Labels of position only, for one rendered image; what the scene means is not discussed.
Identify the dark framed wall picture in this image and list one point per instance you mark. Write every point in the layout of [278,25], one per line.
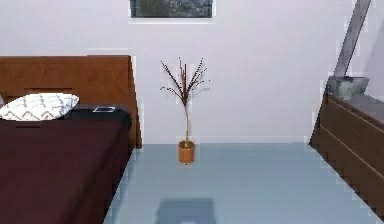
[170,8]

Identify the brown bed with maroon cover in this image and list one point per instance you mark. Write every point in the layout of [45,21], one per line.
[60,160]

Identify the bare plant in orange pot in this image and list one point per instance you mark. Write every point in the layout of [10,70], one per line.
[186,151]

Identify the grey desk lamp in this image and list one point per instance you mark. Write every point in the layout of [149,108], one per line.
[346,83]

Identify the brown chest of drawers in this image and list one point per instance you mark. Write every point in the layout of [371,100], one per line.
[356,143]

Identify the white patterned pillow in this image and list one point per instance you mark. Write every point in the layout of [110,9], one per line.
[36,106]

